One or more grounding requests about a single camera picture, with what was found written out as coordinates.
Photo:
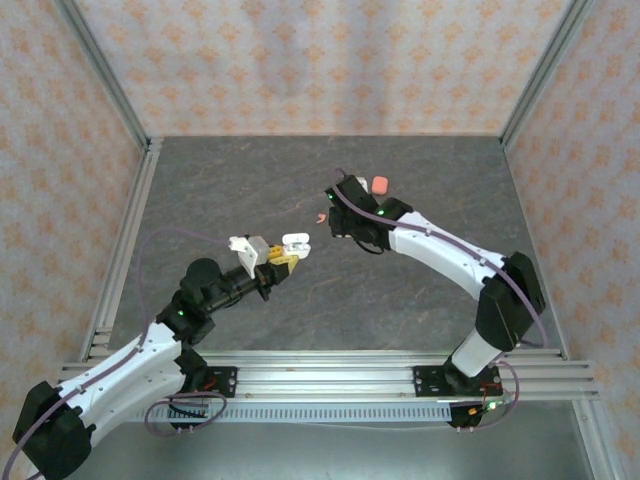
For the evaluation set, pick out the pink earbud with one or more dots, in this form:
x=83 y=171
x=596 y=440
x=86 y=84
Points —
x=320 y=218

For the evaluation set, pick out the pink earbud charging case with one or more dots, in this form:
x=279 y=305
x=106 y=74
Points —
x=379 y=185

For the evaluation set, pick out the small lit circuit board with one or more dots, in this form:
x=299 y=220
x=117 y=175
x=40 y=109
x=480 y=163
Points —
x=487 y=407

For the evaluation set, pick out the brushed metal panel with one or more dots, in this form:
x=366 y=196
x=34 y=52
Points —
x=320 y=455

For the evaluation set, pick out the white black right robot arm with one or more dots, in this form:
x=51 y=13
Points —
x=440 y=255

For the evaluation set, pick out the aluminium lower frame rail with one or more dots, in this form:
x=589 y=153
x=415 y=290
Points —
x=602 y=445

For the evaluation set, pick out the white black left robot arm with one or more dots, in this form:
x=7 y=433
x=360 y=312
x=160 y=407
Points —
x=125 y=370

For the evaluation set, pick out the white earbud charging case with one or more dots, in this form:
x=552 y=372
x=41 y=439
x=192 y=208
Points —
x=295 y=245

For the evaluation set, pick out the wide aluminium base rail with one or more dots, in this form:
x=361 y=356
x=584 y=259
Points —
x=325 y=375

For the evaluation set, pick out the aluminium frame post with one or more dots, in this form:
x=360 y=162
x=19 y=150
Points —
x=545 y=70
x=105 y=75

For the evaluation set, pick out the aluminium side rail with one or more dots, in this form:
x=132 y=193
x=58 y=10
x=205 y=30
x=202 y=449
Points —
x=122 y=250
x=537 y=260

